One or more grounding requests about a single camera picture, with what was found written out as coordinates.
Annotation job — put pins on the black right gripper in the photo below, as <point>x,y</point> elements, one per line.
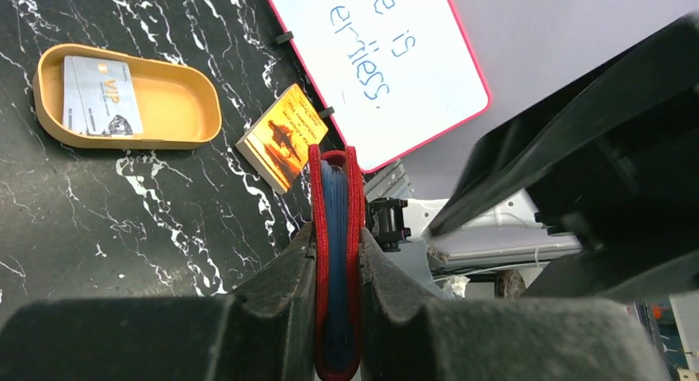
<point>630,197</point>

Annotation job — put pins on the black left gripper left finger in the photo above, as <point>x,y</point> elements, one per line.
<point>261,331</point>

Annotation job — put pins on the yellow oval tray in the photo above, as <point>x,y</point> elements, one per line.
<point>178,105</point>

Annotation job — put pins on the orange paperback book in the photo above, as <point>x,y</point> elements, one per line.
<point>277,144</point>

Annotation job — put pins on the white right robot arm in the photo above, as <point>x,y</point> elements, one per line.
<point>507,233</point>

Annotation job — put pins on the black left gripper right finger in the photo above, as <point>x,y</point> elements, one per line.
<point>408,333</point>

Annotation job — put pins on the silver VIP card stack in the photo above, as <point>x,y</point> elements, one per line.
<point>99,98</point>

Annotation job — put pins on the red leather card holder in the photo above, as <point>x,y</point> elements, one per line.
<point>338,203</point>

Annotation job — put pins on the pink framed whiteboard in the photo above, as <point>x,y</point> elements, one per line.
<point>396,74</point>

